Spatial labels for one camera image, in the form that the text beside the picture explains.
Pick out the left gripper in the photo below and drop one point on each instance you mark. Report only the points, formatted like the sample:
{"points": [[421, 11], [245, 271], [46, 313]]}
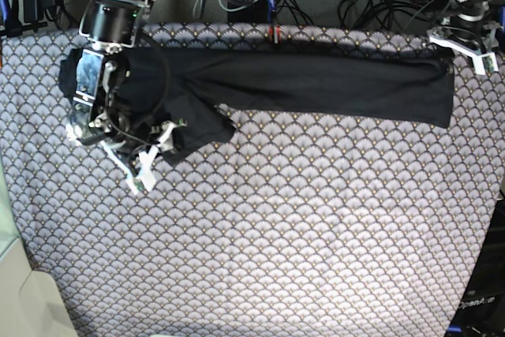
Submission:
{"points": [[477, 39]]}

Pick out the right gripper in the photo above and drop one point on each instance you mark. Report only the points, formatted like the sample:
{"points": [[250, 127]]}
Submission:
{"points": [[137, 163]]}

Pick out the dark grey T-shirt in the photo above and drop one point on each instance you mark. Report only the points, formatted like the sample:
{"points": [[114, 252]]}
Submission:
{"points": [[194, 81]]}

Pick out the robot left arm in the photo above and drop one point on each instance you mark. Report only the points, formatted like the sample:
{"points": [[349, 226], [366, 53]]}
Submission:
{"points": [[468, 8]]}

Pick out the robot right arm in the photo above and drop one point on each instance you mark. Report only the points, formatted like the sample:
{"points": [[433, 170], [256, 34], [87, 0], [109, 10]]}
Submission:
{"points": [[133, 140]]}

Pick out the fan patterned tablecloth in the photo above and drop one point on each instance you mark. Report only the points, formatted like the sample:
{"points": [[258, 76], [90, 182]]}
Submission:
{"points": [[300, 225]]}

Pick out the blue clamp left edge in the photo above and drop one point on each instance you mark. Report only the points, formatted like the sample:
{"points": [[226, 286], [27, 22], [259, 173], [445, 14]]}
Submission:
{"points": [[11, 25]]}

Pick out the orange table clamp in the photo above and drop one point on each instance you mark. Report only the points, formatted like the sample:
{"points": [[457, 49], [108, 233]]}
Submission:
{"points": [[275, 34]]}

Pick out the black OpenArm case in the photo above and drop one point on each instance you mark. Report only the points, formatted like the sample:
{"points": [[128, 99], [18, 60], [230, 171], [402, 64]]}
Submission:
{"points": [[481, 310]]}

